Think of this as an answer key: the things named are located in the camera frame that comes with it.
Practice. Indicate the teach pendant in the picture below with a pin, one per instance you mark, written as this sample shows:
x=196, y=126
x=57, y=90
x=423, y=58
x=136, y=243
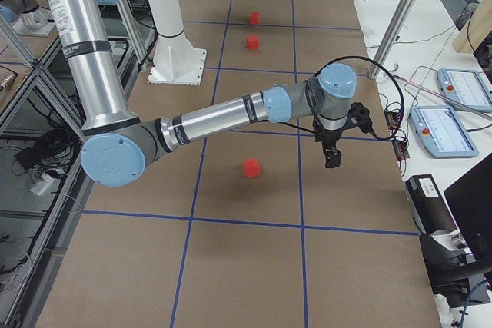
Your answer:
x=441, y=132
x=466, y=87

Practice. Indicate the small circuit board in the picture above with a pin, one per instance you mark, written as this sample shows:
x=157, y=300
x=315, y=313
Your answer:
x=400, y=141

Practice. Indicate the aluminium frame post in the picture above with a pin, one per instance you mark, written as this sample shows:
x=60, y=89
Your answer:
x=402, y=10

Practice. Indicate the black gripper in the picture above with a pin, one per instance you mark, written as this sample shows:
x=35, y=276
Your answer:
x=327, y=137

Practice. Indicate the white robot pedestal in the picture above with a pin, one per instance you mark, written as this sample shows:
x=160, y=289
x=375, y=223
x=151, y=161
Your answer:
x=175, y=60

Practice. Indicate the red block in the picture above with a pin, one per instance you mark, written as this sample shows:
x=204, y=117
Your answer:
x=254, y=18
x=252, y=42
x=251, y=168

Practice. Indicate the black box with label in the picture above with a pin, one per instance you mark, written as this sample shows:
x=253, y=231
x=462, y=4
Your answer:
x=428, y=207

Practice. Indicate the black monitor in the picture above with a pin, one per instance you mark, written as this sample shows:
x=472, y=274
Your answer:
x=469, y=200

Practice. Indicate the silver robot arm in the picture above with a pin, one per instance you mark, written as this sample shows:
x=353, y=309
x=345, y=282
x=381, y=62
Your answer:
x=27, y=17
x=119, y=146

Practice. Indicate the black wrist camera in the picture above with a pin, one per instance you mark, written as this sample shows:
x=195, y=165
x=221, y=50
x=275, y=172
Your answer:
x=359, y=117

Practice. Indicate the wooden board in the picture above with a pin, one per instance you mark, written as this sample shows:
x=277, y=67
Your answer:
x=475, y=30

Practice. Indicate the teach pendant far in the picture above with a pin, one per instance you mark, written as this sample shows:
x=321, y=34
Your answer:
x=466, y=87

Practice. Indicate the teach pendant near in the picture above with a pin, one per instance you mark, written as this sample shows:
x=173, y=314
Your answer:
x=441, y=132

